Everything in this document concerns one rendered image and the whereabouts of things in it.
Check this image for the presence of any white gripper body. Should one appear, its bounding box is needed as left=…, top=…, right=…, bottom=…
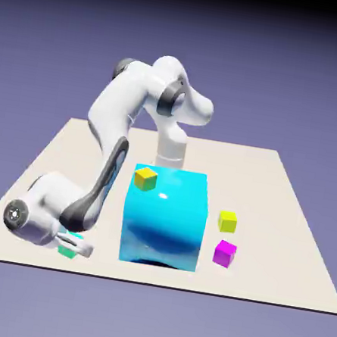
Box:
left=51, top=230, right=96, bottom=260

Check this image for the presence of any small green cube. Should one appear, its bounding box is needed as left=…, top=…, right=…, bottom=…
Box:
left=55, top=229, right=85, bottom=262

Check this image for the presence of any small orange cube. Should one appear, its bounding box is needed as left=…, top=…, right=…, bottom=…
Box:
left=132, top=165, right=160, bottom=194

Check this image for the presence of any small magenta cube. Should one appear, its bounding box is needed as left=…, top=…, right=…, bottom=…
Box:
left=211, top=238, right=239, bottom=270

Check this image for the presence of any small yellow cube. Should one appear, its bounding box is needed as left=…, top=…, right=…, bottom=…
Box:
left=215, top=209, right=240, bottom=235

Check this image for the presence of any large cyan box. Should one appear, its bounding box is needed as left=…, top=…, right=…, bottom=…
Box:
left=115, top=161, right=215, bottom=275

